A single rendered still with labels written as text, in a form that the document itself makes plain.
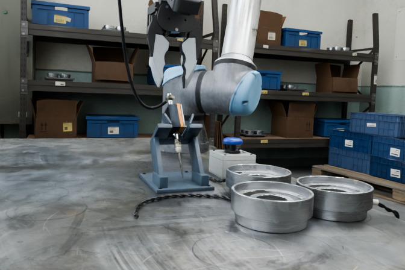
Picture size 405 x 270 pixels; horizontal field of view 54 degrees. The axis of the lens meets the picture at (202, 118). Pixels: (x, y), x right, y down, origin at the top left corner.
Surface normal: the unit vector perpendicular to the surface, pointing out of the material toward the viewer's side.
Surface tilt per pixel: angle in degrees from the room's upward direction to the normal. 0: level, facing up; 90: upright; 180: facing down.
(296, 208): 90
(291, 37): 90
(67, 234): 0
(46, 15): 90
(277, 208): 90
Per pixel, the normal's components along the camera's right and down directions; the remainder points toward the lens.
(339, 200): -0.18, 0.06
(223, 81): -0.36, -0.30
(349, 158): -0.88, 0.00
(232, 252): 0.04, -1.00
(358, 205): 0.32, 0.08
